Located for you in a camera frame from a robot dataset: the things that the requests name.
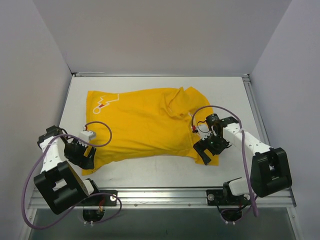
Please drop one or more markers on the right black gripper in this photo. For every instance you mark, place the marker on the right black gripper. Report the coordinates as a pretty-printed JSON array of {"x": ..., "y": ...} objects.
[{"x": 205, "y": 146}]

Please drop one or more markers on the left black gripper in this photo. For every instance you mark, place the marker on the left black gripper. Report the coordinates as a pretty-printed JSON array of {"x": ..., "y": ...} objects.
[{"x": 83, "y": 155}]

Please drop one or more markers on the yellow pillowcase with print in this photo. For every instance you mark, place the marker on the yellow pillowcase with print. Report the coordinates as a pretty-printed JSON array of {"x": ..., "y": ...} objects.
[{"x": 144, "y": 123}]

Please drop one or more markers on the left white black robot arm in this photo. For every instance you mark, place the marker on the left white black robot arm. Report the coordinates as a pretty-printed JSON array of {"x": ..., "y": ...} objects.
[{"x": 58, "y": 183}]

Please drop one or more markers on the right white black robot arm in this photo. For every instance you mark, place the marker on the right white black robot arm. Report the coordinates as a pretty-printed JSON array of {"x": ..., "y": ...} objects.
[{"x": 269, "y": 172}]

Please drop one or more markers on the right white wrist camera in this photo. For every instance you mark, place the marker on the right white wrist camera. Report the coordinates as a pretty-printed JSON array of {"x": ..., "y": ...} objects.
[{"x": 200, "y": 133}]

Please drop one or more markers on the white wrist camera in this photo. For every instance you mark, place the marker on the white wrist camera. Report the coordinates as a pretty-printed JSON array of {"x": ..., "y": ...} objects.
[
  {"x": 200, "y": 133},
  {"x": 87, "y": 135}
]

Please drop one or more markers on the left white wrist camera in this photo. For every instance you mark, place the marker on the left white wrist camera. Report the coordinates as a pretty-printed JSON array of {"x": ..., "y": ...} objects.
[{"x": 87, "y": 135}]

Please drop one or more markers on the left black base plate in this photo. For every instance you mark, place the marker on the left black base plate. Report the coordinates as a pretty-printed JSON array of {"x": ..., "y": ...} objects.
[{"x": 107, "y": 199}]

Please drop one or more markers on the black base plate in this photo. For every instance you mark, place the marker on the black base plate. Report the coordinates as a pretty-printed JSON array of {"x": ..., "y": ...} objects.
[
  {"x": 217, "y": 197},
  {"x": 107, "y": 199}
]

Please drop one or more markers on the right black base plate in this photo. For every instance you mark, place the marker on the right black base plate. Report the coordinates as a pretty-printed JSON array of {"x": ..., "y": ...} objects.
[{"x": 217, "y": 197}]

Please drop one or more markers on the aluminium front rail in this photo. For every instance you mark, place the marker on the aluminium front rail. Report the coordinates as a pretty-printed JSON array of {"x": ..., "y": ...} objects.
[{"x": 174, "y": 197}]

